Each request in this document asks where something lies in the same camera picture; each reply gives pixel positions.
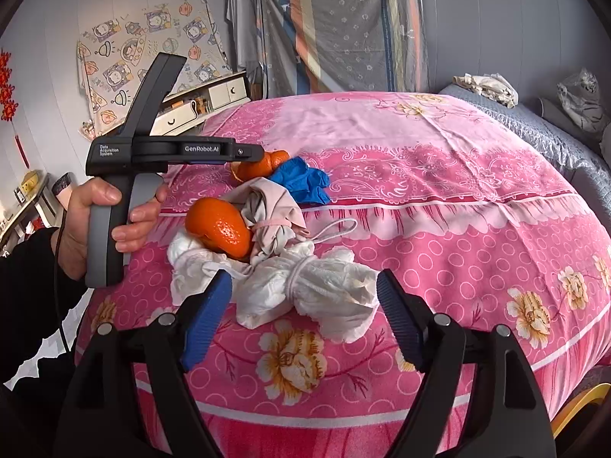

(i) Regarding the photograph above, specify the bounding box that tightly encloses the person's left forearm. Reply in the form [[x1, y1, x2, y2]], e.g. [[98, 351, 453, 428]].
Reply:
[[0, 226, 91, 392]]

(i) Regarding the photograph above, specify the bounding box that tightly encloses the striped sheet over wardrobe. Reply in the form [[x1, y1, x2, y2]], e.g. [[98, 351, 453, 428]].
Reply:
[[258, 0, 430, 98]]

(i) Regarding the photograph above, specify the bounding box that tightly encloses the pink floral blanket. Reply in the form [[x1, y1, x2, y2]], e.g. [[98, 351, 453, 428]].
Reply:
[[76, 90, 611, 458]]

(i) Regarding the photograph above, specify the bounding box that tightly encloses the white tiger plush toy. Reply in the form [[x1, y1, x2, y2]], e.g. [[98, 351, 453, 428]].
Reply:
[[557, 69, 611, 134]]

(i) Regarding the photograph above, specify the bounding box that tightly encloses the grey bolster pillow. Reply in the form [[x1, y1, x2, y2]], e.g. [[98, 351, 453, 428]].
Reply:
[[538, 98, 602, 141]]

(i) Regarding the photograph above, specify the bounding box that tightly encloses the white low cabinet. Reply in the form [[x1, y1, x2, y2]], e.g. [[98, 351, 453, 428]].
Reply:
[[150, 71, 251, 137]]

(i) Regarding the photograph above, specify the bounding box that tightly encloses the beige crumpled cloth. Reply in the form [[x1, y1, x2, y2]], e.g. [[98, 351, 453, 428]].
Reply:
[[453, 73, 519, 108]]

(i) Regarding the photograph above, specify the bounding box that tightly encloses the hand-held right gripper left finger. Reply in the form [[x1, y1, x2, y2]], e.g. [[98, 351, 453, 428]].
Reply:
[[55, 269, 234, 458]]

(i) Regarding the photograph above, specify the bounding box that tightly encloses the red hanging wall decoration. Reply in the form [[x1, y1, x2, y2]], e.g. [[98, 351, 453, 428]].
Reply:
[[0, 49, 24, 169]]

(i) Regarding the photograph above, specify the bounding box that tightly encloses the person's left hand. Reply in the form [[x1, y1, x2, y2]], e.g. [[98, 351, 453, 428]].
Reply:
[[61, 177, 169, 281]]

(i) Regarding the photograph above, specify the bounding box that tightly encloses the large orange peel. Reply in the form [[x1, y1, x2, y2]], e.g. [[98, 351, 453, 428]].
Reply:
[[184, 197, 254, 259]]

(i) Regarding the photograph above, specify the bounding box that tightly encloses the blue disposable glove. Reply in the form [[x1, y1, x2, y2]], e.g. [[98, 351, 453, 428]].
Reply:
[[268, 156, 331, 205]]

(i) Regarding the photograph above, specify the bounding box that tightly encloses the white hanging cloth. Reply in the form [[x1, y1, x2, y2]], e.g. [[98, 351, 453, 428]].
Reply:
[[225, 0, 263, 82]]

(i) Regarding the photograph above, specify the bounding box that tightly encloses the white side cabinet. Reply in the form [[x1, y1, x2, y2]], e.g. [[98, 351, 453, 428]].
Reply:
[[0, 174, 53, 256]]

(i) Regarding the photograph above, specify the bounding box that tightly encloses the small orange peel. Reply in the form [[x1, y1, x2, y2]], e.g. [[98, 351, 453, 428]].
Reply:
[[230, 150, 291, 183]]

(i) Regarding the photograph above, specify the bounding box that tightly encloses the cartoon wall poster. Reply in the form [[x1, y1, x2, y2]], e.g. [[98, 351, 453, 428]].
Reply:
[[76, 0, 232, 137]]

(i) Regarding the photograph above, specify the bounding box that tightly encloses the grey quilted sofa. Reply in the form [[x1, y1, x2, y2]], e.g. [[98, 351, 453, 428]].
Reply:
[[439, 83, 611, 230]]

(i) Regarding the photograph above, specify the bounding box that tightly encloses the pink face mask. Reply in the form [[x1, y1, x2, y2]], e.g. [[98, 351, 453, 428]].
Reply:
[[226, 176, 359, 268]]

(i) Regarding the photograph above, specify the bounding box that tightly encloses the yellow bin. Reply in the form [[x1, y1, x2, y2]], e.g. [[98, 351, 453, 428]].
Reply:
[[551, 382, 611, 440]]

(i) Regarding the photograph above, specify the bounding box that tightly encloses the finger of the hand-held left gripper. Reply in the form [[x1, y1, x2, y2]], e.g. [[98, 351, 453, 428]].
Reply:
[[233, 144, 265, 165]]

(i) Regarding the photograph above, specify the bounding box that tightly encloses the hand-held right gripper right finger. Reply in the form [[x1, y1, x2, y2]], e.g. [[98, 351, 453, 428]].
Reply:
[[376, 268, 557, 458]]

